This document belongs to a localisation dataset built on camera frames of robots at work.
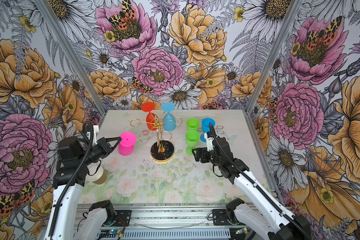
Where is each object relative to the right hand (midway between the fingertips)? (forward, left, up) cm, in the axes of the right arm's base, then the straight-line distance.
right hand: (199, 154), depth 78 cm
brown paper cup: (-8, +52, -8) cm, 53 cm away
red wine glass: (+14, +24, +12) cm, 30 cm away
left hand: (0, +36, +12) cm, 37 cm away
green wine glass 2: (+27, +2, -7) cm, 28 cm away
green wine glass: (+16, +2, -7) cm, 18 cm away
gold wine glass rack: (+11, +22, -13) cm, 27 cm away
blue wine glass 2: (+22, +16, +2) cm, 27 cm away
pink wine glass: (0, +34, +11) cm, 36 cm away
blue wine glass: (+19, -6, -2) cm, 20 cm away
